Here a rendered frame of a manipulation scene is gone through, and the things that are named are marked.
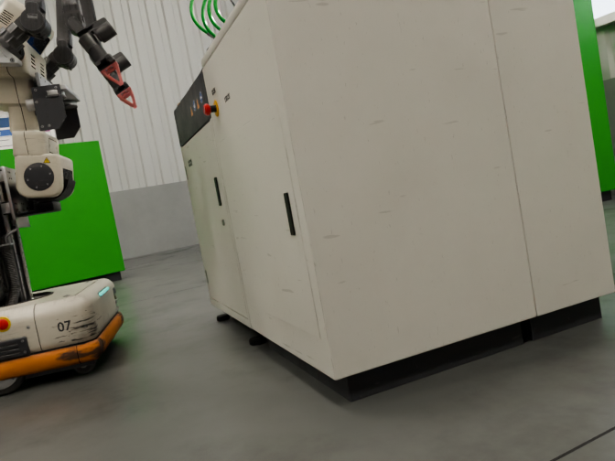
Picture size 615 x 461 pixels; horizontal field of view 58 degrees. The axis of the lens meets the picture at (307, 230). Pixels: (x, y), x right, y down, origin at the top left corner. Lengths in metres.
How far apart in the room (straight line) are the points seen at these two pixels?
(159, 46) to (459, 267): 8.16
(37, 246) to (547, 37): 4.49
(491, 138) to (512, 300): 0.41
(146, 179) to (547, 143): 7.60
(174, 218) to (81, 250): 3.58
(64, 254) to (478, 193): 4.37
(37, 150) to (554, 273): 1.79
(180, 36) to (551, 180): 8.22
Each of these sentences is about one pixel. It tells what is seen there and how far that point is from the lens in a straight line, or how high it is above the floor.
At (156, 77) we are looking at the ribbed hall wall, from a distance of 9.12.
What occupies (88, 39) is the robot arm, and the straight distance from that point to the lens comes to 2.20.
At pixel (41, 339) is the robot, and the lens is 2.13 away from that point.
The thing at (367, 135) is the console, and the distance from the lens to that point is 1.29.
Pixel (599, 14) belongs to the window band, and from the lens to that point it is 5.94.
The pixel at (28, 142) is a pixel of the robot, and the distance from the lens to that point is 2.31.
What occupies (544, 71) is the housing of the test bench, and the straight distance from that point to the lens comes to 1.62.
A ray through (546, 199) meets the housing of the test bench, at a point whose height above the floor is 0.36.
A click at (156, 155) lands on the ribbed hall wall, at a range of 8.87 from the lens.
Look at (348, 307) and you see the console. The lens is 1.26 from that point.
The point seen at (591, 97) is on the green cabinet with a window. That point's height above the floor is 0.82.
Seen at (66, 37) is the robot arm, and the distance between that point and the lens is 2.67.
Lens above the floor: 0.49
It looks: 4 degrees down
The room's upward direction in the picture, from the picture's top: 10 degrees counter-clockwise
